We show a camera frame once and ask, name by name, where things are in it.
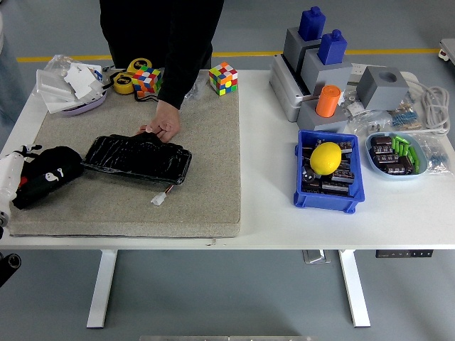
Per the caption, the grey-brown mat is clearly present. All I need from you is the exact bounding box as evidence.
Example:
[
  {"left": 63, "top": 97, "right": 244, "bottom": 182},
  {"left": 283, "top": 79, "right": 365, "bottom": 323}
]
[{"left": 7, "top": 69, "right": 242, "bottom": 239}]

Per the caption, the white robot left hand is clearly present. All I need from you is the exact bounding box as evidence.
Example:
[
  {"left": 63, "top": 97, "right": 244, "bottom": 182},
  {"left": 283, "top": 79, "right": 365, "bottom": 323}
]
[{"left": 0, "top": 144, "right": 67, "bottom": 214}]

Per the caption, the white cart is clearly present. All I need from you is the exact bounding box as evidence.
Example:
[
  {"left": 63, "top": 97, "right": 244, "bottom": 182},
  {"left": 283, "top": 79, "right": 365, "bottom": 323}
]
[{"left": 437, "top": 38, "right": 455, "bottom": 67}]

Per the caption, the orange cylinder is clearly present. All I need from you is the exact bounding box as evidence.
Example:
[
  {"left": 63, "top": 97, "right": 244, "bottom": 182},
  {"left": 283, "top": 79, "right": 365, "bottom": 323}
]
[{"left": 314, "top": 85, "right": 342, "bottom": 119}]

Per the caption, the blue plastic bin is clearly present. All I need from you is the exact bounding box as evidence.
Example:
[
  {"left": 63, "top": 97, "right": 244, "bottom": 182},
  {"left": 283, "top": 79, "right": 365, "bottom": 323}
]
[{"left": 293, "top": 129, "right": 366, "bottom": 215}]

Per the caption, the clear plastic bag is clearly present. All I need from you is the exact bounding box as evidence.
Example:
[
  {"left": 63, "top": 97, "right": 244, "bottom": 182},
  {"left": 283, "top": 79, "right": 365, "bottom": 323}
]
[{"left": 42, "top": 54, "right": 85, "bottom": 75}]

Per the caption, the clear bag of screws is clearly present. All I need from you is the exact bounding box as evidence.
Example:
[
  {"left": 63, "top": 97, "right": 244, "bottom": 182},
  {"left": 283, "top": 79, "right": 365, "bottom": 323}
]
[{"left": 182, "top": 75, "right": 210, "bottom": 103}]

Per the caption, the yellow lemon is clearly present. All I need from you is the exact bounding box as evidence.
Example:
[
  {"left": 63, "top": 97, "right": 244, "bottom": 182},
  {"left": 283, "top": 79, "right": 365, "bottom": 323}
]
[{"left": 309, "top": 141, "right": 343, "bottom": 176}]

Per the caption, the small white adapter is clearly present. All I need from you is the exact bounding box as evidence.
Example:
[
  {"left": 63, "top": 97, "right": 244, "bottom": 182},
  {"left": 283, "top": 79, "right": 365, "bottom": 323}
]
[{"left": 343, "top": 92, "right": 365, "bottom": 117}]

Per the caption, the white plastic box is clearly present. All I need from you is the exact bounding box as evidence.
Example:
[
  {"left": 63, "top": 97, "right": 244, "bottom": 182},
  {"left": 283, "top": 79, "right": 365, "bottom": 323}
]
[{"left": 35, "top": 68, "right": 77, "bottom": 104}]

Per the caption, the grey block with slot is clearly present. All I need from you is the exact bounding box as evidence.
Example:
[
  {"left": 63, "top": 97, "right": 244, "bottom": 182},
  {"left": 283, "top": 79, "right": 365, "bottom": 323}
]
[
  {"left": 300, "top": 48, "right": 353, "bottom": 99},
  {"left": 282, "top": 27, "right": 323, "bottom": 74}
]

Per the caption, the person in background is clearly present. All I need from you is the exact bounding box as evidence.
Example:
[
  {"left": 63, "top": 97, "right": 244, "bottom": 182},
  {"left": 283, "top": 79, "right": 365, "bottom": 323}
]
[{"left": 0, "top": 9, "right": 22, "bottom": 121}]

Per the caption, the purple tray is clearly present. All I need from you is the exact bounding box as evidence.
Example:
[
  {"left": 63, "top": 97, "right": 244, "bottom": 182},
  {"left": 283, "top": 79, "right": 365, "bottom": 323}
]
[{"left": 59, "top": 88, "right": 108, "bottom": 118}]

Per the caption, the blue bottle-shaped block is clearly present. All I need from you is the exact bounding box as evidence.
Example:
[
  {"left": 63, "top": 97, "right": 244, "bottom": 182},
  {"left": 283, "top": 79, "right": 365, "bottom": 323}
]
[
  {"left": 316, "top": 28, "right": 348, "bottom": 66},
  {"left": 297, "top": 6, "right": 327, "bottom": 41}
]

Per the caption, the white power cable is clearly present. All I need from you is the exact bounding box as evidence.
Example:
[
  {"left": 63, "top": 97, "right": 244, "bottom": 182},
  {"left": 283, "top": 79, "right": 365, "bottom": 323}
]
[{"left": 403, "top": 72, "right": 452, "bottom": 136}]

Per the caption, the black rag with red patch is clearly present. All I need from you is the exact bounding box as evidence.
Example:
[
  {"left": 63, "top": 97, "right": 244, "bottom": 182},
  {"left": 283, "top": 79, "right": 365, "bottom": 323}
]
[{"left": 12, "top": 146, "right": 85, "bottom": 210}]

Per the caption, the bag of blue resistors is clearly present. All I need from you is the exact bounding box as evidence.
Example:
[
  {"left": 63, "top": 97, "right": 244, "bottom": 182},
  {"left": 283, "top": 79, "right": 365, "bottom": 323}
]
[{"left": 389, "top": 101, "right": 426, "bottom": 131}]

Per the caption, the metal bracket under table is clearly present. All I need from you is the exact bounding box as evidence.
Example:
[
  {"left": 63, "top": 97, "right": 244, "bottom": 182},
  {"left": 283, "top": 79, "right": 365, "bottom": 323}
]
[{"left": 301, "top": 249, "right": 333, "bottom": 265}]

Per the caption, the black table control panel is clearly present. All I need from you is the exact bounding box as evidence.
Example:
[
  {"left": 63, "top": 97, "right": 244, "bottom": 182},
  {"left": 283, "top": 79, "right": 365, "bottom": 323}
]
[{"left": 375, "top": 249, "right": 436, "bottom": 259}]

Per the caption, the white table leg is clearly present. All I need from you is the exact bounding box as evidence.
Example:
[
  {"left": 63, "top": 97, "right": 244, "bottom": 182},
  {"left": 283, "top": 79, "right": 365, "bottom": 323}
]
[
  {"left": 338, "top": 249, "right": 372, "bottom": 328},
  {"left": 86, "top": 249, "right": 119, "bottom": 330}
]

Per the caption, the white connector with wires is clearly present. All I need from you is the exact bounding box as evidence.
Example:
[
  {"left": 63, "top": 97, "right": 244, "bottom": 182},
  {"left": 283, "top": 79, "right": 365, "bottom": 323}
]
[{"left": 150, "top": 183, "right": 176, "bottom": 207}]

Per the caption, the light blue dish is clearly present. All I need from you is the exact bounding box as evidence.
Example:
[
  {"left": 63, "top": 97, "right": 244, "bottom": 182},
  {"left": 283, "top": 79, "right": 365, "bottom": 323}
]
[{"left": 365, "top": 131, "right": 429, "bottom": 182}]

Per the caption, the yellow tape measure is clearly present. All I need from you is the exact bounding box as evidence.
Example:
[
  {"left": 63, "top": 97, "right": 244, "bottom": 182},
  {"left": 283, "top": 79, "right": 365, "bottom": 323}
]
[
  {"left": 112, "top": 72, "right": 136, "bottom": 95},
  {"left": 127, "top": 58, "right": 154, "bottom": 76}
]

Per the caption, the grey block with round hole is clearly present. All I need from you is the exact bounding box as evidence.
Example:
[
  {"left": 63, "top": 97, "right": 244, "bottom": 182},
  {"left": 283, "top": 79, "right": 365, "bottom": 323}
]
[
  {"left": 296, "top": 99, "right": 350, "bottom": 134},
  {"left": 355, "top": 65, "right": 410, "bottom": 112}
]

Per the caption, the black film-wrapped panel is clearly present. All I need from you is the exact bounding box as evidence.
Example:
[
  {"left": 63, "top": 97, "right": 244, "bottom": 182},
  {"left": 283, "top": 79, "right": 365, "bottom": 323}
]
[{"left": 81, "top": 133, "right": 193, "bottom": 186}]

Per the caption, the colourful puzzle cube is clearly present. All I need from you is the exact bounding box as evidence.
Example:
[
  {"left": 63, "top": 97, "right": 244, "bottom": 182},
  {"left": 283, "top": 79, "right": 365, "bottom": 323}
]
[
  {"left": 132, "top": 65, "right": 163, "bottom": 99},
  {"left": 208, "top": 61, "right": 239, "bottom": 97}
]

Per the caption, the person's left hand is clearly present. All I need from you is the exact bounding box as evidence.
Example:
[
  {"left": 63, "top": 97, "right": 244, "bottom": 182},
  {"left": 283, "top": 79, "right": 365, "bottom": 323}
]
[{"left": 137, "top": 99, "right": 181, "bottom": 143}]

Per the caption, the bag of small blue parts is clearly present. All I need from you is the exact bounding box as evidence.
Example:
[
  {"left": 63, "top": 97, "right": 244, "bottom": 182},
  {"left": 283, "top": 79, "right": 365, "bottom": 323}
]
[{"left": 414, "top": 134, "right": 451, "bottom": 175}]

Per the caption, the grey junction box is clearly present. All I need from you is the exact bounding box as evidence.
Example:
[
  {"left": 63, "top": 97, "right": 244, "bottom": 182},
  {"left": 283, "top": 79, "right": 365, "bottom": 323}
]
[{"left": 268, "top": 54, "right": 316, "bottom": 124}]

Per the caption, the clear bag with plug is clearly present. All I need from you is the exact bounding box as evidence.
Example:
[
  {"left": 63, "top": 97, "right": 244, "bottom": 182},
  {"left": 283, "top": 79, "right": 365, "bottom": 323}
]
[{"left": 346, "top": 109, "right": 395, "bottom": 139}]

